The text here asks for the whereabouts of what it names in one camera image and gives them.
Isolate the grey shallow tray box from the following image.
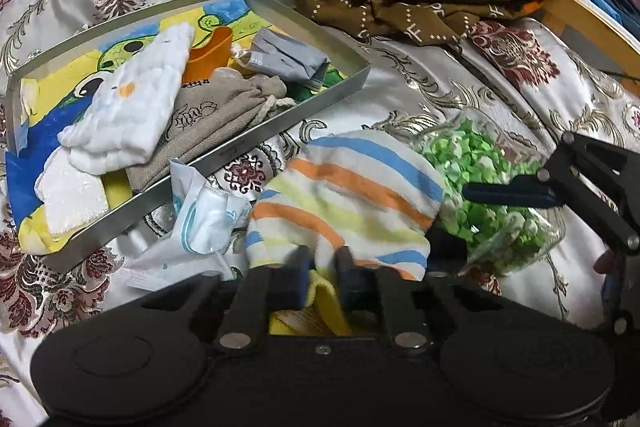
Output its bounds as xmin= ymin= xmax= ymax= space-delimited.
xmin=6 ymin=0 xmax=370 ymax=273

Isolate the bag of green stars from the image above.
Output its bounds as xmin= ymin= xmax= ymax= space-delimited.
xmin=410 ymin=108 xmax=565 ymax=275

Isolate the white gauze baby towel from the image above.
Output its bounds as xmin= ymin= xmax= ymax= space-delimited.
xmin=58 ymin=23 xmax=195 ymax=176

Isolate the orange cloth strap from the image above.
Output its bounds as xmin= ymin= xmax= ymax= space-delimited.
xmin=180 ymin=26 xmax=236 ymax=86

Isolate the packaged face mask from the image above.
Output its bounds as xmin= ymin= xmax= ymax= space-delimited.
xmin=124 ymin=159 xmax=250 ymax=291

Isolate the colourful cartoon cloth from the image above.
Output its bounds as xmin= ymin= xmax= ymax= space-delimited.
xmin=5 ymin=0 xmax=331 ymax=256

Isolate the black dark garment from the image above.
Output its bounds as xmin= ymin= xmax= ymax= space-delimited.
xmin=425 ymin=227 xmax=468 ymax=275

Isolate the yellow striped small towel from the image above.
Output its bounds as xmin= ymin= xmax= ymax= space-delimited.
xmin=245 ymin=130 xmax=445 ymax=336

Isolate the wooden sofa armrest right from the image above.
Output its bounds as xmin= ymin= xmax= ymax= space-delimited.
xmin=535 ymin=0 xmax=639 ymax=95

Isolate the white fluffy towel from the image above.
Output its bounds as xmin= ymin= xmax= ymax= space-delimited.
xmin=34 ymin=146 xmax=108 ymax=237

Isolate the beige drawstring pouch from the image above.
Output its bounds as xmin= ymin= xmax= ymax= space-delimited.
xmin=126 ymin=67 xmax=296 ymax=192

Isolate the grey folded cloth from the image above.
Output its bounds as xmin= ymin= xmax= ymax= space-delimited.
xmin=234 ymin=27 xmax=329 ymax=90

